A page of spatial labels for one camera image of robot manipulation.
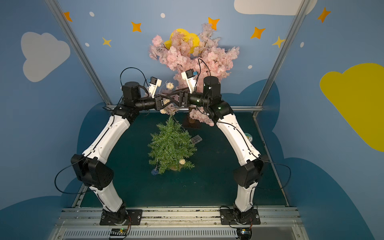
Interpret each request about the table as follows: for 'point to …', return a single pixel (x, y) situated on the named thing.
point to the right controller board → (244, 233)
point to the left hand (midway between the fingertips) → (173, 97)
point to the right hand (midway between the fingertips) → (174, 92)
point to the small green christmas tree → (171, 149)
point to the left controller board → (119, 232)
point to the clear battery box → (197, 139)
